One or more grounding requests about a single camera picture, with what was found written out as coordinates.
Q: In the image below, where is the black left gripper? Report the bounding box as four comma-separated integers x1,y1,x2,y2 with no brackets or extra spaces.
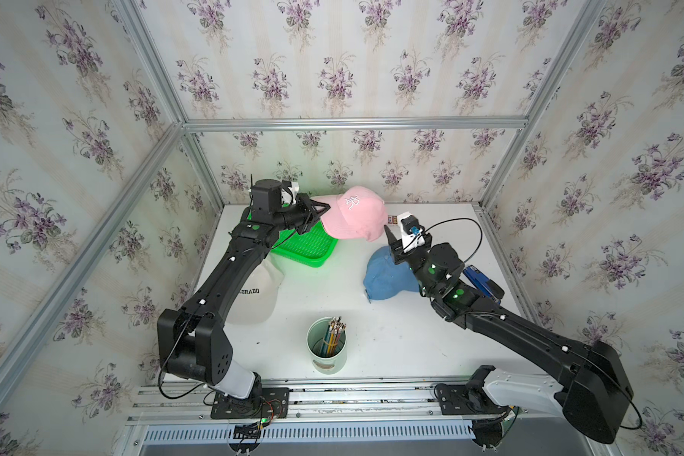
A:
268,193,329,236

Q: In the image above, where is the pink baseball cap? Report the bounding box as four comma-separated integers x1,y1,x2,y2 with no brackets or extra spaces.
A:
313,186,388,242

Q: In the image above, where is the light blue baseball cap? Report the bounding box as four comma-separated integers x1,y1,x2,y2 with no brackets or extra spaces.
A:
363,246,419,301

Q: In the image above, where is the white baseball cap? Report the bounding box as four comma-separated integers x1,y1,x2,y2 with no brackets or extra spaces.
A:
226,258,284,325

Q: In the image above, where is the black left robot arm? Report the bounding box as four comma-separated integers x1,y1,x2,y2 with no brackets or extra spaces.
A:
157,180,331,401

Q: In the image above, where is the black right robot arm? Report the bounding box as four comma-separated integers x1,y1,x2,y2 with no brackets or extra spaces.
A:
385,217,634,445

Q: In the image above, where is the green plastic basket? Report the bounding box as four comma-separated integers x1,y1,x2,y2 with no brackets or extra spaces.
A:
270,204,337,268

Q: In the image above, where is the coloured pencils bundle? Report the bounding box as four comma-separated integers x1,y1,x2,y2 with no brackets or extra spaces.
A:
320,317,346,357

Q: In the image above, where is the blue stapler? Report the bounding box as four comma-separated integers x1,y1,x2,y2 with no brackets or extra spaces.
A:
464,265,505,304

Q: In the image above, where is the green pencil cup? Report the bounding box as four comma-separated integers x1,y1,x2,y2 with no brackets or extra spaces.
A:
306,317,347,375

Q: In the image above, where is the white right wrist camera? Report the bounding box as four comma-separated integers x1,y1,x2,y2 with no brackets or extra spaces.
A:
397,212,426,253

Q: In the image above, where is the aluminium mounting rail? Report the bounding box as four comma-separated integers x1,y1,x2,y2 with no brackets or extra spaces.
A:
127,376,467,425

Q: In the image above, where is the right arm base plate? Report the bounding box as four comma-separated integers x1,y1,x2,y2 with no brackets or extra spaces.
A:
433,383,508,416

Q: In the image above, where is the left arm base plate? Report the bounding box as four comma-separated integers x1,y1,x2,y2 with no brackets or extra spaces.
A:
210,387,291,420

